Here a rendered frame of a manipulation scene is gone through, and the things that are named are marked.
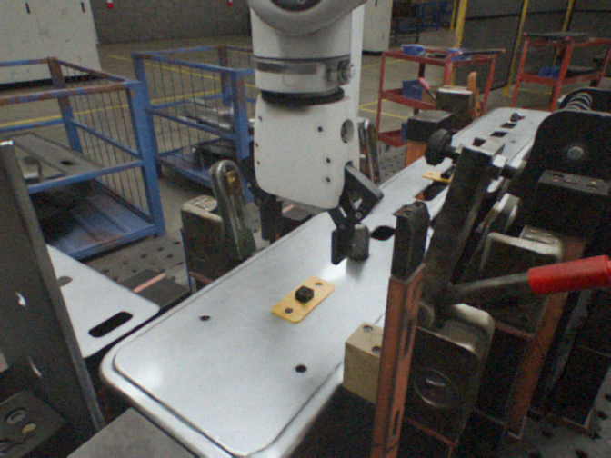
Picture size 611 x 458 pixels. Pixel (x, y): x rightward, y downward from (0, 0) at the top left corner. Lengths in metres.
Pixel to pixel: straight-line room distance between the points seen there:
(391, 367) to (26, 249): 0.23
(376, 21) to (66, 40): 6.50
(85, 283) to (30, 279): 0.36
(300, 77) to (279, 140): 0.07
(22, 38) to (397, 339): 8.26
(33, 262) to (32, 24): 8.26
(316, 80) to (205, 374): 0.28
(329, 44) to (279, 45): 0.04
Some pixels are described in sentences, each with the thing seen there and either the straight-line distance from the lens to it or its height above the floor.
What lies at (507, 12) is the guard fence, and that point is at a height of 1.09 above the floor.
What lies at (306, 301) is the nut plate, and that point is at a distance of 0.50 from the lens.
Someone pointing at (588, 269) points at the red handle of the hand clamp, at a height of 1.14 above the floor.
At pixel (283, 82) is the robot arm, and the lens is 0.38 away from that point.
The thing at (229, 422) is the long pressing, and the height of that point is 1.00.
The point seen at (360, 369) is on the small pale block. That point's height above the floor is 1.04.
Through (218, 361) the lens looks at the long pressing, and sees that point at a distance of 0.45.
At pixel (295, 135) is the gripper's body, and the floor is 1.20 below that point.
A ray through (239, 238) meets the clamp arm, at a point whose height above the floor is 1.01.
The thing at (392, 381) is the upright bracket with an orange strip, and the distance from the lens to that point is 0.33.
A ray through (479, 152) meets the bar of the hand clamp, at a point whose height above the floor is 1.21.
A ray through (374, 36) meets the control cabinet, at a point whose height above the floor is 0.42.
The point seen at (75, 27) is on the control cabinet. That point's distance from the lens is 8.66.
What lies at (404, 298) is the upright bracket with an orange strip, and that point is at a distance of 0.29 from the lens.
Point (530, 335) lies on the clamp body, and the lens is 0.60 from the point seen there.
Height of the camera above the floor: 1.31
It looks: 29 degrees down
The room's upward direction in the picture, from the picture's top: straight up
